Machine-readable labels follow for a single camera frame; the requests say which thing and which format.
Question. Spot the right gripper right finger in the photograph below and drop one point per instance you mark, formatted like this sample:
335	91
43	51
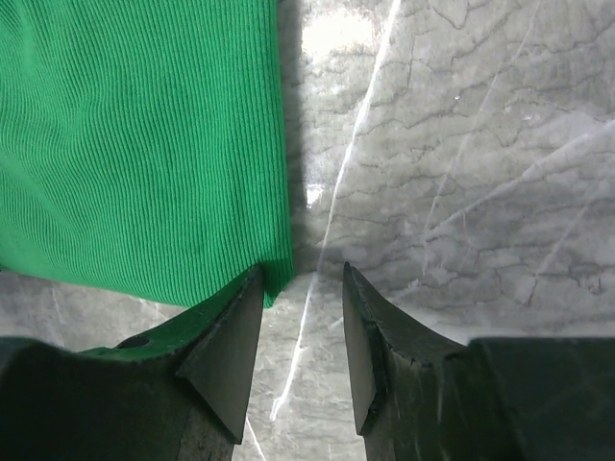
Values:
374	329

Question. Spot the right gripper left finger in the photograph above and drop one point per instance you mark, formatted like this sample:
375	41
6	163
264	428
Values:
184	382

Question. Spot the bright green tank top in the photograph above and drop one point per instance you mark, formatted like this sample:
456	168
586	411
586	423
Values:
142	146

